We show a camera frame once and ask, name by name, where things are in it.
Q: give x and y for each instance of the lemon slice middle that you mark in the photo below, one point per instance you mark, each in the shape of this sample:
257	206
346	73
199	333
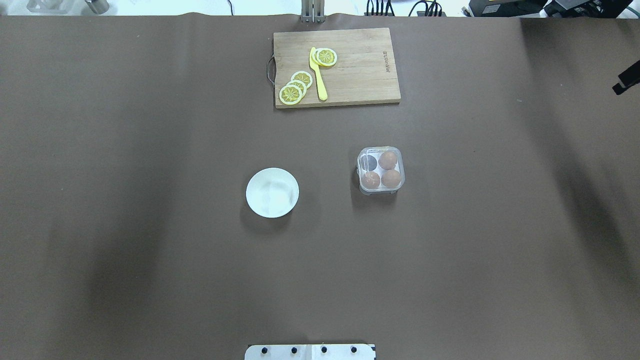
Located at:
300	85

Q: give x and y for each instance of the white bowl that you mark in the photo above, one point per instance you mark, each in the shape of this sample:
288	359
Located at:
272	192

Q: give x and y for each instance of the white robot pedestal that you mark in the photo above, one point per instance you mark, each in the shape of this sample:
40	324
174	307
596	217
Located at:
322	351

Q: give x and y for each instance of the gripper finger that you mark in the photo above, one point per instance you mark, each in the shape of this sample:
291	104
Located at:
627	79

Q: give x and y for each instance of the brown egg from bowl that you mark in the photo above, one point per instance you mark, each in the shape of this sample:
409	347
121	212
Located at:
370	181

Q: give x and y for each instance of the aluminium frame post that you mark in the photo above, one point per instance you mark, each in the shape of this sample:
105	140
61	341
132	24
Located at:
313	11

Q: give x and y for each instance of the yellow toy knife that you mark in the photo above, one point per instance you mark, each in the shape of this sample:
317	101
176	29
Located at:
320	86

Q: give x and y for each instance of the brown egg in box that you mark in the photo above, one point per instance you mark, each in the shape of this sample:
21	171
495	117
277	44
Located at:
391	179
388	160

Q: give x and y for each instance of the wooden cutting board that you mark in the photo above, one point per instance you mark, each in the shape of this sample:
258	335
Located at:
365	72

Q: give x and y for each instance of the lemon slice on knife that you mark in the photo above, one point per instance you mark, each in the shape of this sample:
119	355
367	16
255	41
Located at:
325	57

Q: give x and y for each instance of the clear plastic egg box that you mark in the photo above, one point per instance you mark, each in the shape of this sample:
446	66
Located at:
367	160

